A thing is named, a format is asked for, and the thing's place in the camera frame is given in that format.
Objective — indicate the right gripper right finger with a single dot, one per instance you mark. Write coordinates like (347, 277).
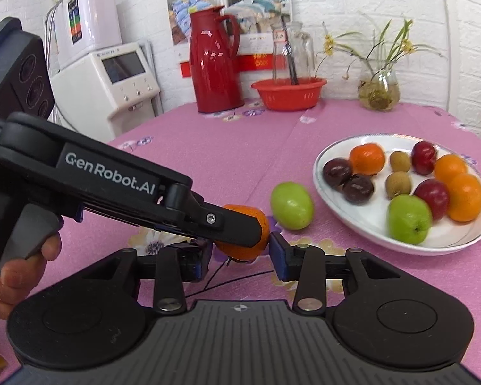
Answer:
(310, 267)

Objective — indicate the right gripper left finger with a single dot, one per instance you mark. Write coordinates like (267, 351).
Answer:
(170, 269)

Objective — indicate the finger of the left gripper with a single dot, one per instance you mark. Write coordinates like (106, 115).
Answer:
(198, 218)

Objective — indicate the green fruit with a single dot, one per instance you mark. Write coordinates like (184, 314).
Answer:
(292, 206)
(408, 219)

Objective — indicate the mandarin with stem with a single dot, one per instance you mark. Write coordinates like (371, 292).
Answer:
(240, 253)

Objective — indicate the dark plum front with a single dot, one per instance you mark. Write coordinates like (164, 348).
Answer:
(358, 189)

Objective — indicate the dark plum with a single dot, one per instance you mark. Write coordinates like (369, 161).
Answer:
(336, 172)
(358, 189)

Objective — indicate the dark plum back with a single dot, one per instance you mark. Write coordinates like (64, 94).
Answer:
(336, 172)

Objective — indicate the brown longan fruit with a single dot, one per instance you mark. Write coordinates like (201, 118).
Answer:
(398, 183)

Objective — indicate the large red plum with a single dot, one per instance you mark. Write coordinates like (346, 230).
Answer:
(435, 194)

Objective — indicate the large orange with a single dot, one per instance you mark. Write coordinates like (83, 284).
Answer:
(464, 198)

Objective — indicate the small yellow-brown longan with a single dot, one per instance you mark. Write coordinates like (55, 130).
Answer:
(400, 161)

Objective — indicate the person's left hand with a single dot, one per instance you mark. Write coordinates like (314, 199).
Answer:
(20, 276)

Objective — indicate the white oval plate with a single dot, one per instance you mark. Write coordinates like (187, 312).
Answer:
(370, 219)

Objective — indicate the pink floral tablecloth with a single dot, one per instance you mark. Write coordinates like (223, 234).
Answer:
(238, 158)

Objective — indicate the white water dispenser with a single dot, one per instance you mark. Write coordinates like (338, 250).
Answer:
(106, 93)

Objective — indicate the red plastic basket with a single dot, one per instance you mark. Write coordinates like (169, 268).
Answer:
(281, 95)

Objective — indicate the white water purifier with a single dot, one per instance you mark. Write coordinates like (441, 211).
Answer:
(83, 26)

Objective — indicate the red thermos jug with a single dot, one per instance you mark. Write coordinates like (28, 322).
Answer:
(214, 45)

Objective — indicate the clear glass pitcher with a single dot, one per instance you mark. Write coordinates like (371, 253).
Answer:
(293, 53)

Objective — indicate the glass vase with plant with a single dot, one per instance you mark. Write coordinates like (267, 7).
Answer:
(378, 86)

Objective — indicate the wall calendar poster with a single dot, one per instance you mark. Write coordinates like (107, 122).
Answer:
(256, 19)

